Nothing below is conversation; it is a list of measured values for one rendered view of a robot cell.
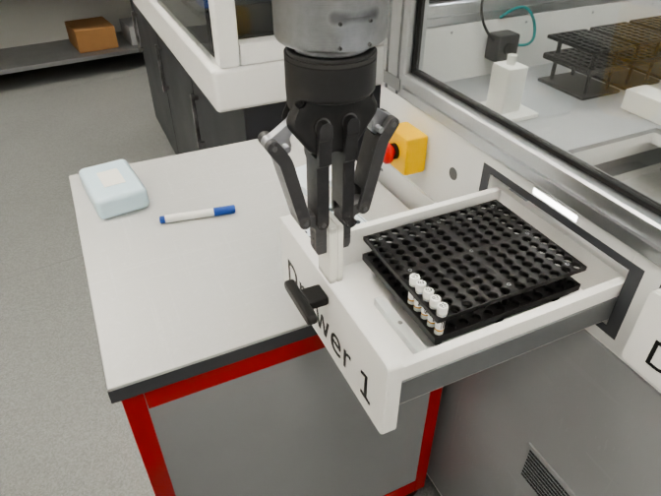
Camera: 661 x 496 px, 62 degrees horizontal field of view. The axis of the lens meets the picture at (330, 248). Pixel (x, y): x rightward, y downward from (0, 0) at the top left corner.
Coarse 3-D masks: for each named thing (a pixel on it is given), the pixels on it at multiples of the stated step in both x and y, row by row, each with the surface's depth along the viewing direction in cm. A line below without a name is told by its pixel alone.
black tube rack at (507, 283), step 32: (416, 224) 76; (480, 224) 76; (512, 224) 76; (416, 256) 75; (448, 256) 70; (480, 256) 70; (512, 256) 70; (544, 256) 70; (448, 288) 65; (480, 288) 66; (512, 288) 65; (544, 288) 69; (576, 288) 70; (416, 320) 65; (448, 320) 65; (480, 320) 65
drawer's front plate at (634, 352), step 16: (656, 304) 60; (640, 320) 63; (656, 320) 61; (640, 336) 64; (656, 336) 62; (624, 352) 66; (640, 352) 64; (656, 352) 62; (640, 368) 65; (656, 384) 63
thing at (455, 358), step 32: (480, 192) 84; (512, 192) 84; (384, 224) 78; (448, 224) 83; (544, 224) 78; (352, 256) 78; (576, 256) 74; (352, 288) 75; (384, 288) 75; (608, 288) 66; (384, 320) 70; (512, 320) 61; (544, 320) 63; (576, 320) 66; (448, 352) 58; (480, 352) 60; (512, 352) 64; (416, 384) 58; (448, 384) 62
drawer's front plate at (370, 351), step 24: (288, 216) 72; (288, 240) 71; (312, 264) 65; (336, 288) 61; (336, 312) 61; (360, 312) 58; (336, 336) 63; (360, 336) 56; (384, 336) 55; (336, 360) 66; (360, 360) 58; (384, 360) 52; (360, 384) 60; (384, 384) 54; (384, 408) 55; (384, 432) 58
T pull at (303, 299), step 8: (288, 280) 64; (288, 288) 63; (296, 288) 63; (304, 288) 63; (312, 288) 63; (320, 288) 63; (296, 296) 62; (304, 296) 62; (312, 296) 62; (320, 296) 62; (296, 304) 62; (304, 304) 61; (312, 304) 61; (320, 304) 62; (304, 312) 60; (312, 312) 60; (312, 320) 59
